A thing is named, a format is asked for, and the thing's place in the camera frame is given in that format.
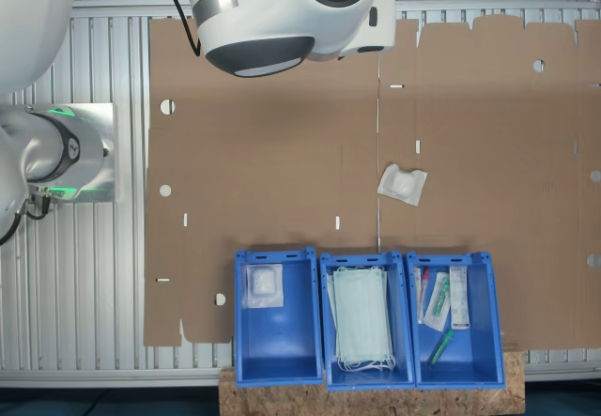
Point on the white printed flat packet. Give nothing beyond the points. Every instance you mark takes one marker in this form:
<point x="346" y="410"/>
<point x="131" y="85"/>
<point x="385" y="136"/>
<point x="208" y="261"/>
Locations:
<point x="460" y="298"/>

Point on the chipboard block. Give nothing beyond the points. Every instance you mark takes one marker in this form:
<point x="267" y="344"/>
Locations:
<point x="282" y="402"/>

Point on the blue bin holding tubes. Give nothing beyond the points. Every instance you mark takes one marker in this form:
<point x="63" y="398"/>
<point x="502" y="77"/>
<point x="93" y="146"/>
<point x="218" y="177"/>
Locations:
<point x="479" y="350"/>

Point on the blue bin holding cotton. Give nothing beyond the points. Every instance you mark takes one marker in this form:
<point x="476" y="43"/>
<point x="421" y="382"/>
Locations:
<point x="282" y="341"/>

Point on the blue bin holding masks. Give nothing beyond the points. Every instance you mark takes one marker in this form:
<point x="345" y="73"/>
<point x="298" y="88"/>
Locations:
<point x="404" y="322"/>

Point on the brown cardboard sheet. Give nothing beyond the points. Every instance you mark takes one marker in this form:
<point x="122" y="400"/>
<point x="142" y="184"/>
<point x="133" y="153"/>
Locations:
<point x="263" y="153"/>
<point x="493" y="153"/>

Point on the loose green tube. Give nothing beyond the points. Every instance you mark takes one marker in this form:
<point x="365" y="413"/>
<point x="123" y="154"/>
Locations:
<point x="441" y="346"/>

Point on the red-capped tube in clear bag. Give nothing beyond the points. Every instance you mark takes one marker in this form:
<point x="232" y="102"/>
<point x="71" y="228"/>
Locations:
<point x="424" y="289"/>

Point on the white cotton packet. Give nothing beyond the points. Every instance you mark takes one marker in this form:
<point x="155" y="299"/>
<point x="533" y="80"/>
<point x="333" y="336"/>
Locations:
<point x="262" y="284"/>
<point x="401" y="183"/>

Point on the green swab in clear bag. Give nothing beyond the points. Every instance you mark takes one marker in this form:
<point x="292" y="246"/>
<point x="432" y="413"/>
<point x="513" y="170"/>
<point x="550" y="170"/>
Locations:
<point x="439" y="298"/>

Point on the stack of white face masks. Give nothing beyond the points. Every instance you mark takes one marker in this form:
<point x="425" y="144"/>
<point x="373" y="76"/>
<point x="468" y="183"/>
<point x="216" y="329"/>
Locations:
<point x="361" y="312"/>

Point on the flat white cotton packet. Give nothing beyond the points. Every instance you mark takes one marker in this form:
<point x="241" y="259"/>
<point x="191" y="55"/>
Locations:
<point x="262" y="284"/>

